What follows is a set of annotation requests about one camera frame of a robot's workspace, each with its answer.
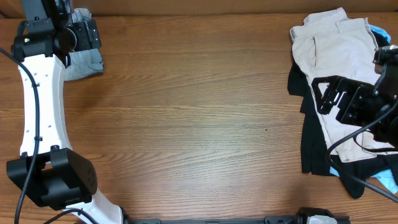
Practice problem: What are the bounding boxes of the light blue denim shorts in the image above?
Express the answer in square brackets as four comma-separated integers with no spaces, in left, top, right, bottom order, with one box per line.
[65,8,104,81]

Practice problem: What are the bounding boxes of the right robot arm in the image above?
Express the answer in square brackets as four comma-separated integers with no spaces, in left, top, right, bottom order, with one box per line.
[312,45,397,147]

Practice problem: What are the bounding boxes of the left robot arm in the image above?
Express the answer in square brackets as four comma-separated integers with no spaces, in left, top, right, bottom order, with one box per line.
[6,0,130,223]

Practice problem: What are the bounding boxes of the black garment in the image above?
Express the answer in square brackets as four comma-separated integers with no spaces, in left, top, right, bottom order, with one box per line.
[286,30,398,200]

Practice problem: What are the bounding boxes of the beige shorts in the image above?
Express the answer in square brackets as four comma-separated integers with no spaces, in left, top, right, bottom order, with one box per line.
[290,7,392,162]

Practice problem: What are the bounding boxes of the light blue garment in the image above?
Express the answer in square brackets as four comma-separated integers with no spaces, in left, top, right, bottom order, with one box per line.
[329,24,398,194]

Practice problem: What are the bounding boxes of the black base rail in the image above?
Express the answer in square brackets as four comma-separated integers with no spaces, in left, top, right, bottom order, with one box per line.
[124,207,351,224]

